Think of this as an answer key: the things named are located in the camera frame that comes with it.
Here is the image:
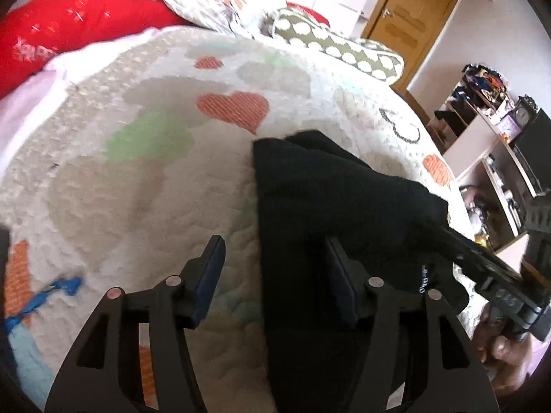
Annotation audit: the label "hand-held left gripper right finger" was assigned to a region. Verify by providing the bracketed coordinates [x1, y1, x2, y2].
[325, 236, 500, 413]

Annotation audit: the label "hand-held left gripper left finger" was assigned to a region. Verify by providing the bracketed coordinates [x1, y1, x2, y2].
[44, 234, 227, 413]

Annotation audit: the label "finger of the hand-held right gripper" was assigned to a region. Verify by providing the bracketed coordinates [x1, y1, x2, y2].
[430, 219, 522, 290]

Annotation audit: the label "black pants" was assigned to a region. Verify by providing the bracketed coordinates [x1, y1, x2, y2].
[252, 130, 472, 413]

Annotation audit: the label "person's right hand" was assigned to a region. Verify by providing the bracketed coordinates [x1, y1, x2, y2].
[476, 303, 534, 396]

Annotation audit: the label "heart-print quilted blanket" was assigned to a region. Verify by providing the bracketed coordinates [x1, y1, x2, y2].
[0, 26, 478, 413]

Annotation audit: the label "beige shelf unit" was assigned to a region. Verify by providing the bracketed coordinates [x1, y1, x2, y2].
[428, 62, 551, 254]

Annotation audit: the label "black box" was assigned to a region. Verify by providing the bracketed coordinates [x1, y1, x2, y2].
[516, 109, 551, 194]

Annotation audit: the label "small dark mantel clock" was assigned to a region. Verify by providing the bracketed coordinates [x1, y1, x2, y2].
[512, 95, 539, 132]

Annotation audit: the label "pile of clothes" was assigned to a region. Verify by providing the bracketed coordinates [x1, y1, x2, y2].
[462, 64, 515, 108]

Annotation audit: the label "green polka-dot pillow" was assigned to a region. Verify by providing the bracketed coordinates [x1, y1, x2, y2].
[262, 6, 406, 83]

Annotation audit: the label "wooden door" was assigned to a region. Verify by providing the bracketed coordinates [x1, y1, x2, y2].
[361, 0, 463, 52]

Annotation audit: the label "white bed sheet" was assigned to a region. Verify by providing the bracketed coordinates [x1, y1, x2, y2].
[0, 58, 70, 147]

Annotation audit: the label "small red pillow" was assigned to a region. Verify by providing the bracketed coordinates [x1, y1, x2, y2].
[286, 2, 330, 27]

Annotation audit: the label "red blanket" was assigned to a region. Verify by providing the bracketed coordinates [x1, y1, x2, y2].
[0, 0, 190, 99]

